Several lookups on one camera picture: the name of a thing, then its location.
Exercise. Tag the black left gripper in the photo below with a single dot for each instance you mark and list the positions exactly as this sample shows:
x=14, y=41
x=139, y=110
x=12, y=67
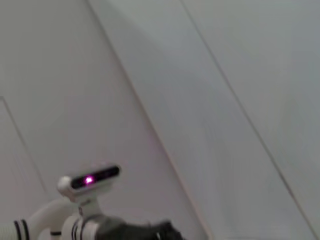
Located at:
x=160, y=231

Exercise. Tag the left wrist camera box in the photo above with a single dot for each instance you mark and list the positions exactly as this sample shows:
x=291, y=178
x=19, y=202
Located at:
x=90, y=180

